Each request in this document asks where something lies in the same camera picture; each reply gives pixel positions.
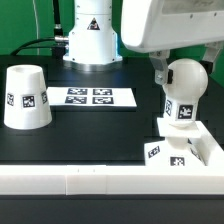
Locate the white L-shaped fence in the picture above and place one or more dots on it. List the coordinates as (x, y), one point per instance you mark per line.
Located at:
(108, 180)

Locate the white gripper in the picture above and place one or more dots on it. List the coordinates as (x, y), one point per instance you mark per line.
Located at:
(161, 25)

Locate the white lamp base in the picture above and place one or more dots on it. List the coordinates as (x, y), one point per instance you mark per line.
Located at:
(174, 150)

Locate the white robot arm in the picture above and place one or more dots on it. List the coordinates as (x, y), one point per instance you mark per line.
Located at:
(92, 43)

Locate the white marker sheet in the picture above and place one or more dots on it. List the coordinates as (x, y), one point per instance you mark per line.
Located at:
(77, 96)

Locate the white lamp bulb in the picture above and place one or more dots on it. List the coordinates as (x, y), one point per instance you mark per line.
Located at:
(189, 82)

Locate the white lamp shade cone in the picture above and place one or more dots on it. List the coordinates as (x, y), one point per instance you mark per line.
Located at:
(26, 101)

